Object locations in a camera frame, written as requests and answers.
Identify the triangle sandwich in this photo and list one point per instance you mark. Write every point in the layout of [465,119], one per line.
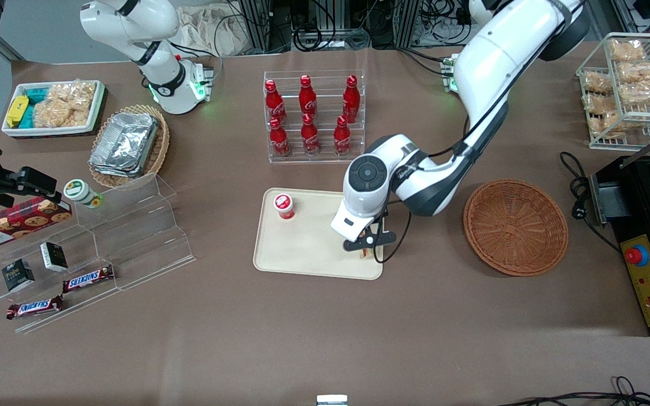
[366,253]

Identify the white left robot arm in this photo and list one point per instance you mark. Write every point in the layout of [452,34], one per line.
[488,73]

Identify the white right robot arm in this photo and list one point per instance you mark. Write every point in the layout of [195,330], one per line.
[158,70]

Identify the beige plastic serving tray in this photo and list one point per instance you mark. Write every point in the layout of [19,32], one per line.
[302,248]

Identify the oval light wicker basket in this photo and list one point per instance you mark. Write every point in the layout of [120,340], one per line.
[160,148]

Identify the round brown wicker basket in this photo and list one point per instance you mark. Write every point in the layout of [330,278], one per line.
[517,225]

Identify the red tartan cookie box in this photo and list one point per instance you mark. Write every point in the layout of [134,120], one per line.
[17,223]

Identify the green white yogurt cup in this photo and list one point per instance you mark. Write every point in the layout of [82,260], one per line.
[81,192]

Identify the white rectangular plastic bin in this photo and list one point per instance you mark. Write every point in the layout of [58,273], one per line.
[48,131]

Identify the teal snack packet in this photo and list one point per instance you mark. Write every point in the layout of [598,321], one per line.
[27,117]
[36,95]

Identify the clear bag of crackers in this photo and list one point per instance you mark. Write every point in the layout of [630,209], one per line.
[53,114]
[77,95]

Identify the yellow snack packet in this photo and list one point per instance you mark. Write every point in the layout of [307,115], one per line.
[17,111]

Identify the small black white box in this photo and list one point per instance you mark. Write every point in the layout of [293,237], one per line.
[54,256]

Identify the red white lidded cup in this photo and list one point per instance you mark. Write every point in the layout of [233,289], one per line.
[284,206]

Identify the clear acrylic bottle rack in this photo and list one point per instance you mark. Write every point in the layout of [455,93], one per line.
[325,160]

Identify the stacked aluminium foil containers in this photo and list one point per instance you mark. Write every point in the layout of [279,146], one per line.
[124,144]

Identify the brown snickers bar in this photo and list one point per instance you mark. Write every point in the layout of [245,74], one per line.
[34,307]
[88,279]

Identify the red cola bottle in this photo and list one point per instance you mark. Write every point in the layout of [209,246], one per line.
[275,104]
[342,138]
[351,101]
[279,140]
[307,98]
[310,137]

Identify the clear acrylic tiered shelf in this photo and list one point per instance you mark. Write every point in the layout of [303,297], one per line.
[133,237]

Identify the small white block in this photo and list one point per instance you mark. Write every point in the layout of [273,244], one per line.
[332,400]

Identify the beige crumpled cloth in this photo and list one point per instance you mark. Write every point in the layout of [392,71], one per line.
[206,31]

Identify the red emergency stop button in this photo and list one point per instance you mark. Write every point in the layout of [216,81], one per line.
[637,256]

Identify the black machine with yellow panel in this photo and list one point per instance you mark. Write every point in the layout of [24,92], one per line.
[641,214]

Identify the aluminium frame post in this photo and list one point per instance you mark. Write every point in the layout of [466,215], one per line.
[254,22]
[408,22]

